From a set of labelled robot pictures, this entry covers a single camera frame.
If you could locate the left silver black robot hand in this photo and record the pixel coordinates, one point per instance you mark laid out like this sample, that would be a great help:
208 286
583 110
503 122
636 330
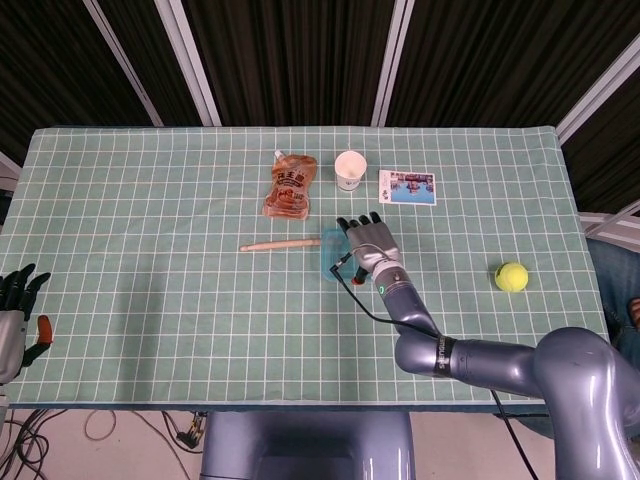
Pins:
10 340

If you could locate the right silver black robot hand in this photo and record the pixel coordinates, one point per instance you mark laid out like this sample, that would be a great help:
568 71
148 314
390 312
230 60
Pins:
375 245

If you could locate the blue plastic lid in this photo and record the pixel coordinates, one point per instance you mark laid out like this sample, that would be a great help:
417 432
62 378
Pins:
331 250

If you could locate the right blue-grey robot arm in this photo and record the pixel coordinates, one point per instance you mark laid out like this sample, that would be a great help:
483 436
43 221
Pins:
500 365

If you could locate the person's bare hand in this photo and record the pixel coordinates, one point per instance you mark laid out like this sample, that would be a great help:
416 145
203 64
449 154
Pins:
636 310

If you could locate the blue photo card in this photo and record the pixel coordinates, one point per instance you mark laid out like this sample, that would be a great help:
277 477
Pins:
410 189

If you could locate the white paper cup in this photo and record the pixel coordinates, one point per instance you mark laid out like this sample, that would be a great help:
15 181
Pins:
350 170

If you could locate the wooden stick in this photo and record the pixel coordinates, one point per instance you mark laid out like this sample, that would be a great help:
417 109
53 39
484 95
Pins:
285 244

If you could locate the brown sauce pouch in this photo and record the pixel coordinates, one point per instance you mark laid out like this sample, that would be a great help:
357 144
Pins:
290 190

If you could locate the yellow tennis ball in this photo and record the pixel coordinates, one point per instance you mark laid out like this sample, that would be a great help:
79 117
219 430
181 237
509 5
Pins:
511 276

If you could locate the green checkered tablecloth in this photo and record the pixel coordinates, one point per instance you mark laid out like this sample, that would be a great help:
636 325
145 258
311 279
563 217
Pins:
150 300

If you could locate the black pleated curtain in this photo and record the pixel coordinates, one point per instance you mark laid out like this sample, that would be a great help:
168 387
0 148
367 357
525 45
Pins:
300 60

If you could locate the black power plug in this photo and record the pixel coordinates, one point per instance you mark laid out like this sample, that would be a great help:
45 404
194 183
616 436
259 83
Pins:
189 437

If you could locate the blue-grey robot torso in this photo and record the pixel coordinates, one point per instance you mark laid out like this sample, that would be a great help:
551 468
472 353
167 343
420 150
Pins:
300 450

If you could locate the person's blue jeans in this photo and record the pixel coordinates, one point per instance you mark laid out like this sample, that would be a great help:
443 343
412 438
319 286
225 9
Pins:
615 270

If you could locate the white frame piece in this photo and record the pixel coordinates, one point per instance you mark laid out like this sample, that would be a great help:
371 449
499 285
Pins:
7 172

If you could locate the white metal frame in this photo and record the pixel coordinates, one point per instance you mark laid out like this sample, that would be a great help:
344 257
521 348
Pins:
600 222

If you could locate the thin white frame post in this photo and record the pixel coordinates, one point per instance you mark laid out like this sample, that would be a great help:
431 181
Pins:
122 62

